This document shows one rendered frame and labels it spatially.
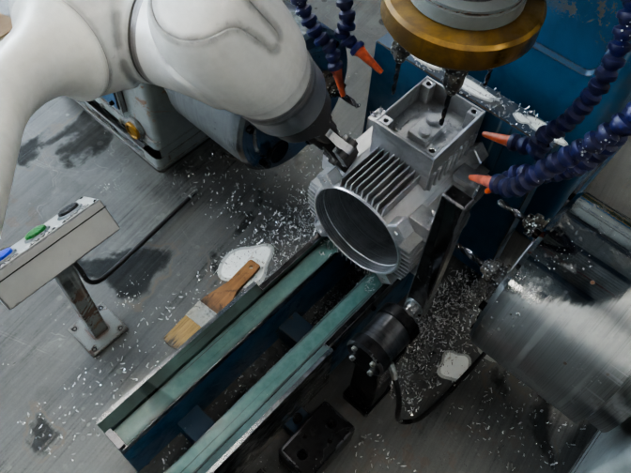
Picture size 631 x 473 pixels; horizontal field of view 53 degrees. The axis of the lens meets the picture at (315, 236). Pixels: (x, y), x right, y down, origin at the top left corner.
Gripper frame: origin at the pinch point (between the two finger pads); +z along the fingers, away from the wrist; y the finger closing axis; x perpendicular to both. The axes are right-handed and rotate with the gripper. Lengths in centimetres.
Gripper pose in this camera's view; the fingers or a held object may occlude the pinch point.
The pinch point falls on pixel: (340, 154)
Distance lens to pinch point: 86.0
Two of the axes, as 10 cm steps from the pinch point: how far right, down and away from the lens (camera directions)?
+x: -6.1, 7.9, 0.6
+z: 3.1, 1.7, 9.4
